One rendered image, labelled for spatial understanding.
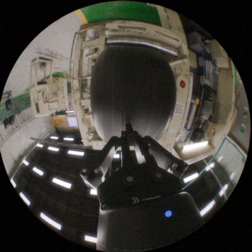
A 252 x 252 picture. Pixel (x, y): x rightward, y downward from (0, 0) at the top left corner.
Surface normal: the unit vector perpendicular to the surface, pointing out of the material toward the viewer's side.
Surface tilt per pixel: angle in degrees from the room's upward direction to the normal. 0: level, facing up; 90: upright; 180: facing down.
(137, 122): 81
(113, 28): 90
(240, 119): 90
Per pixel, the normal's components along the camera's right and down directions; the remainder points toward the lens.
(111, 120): 0.04, 0.57
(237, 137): -1.00, 0.00
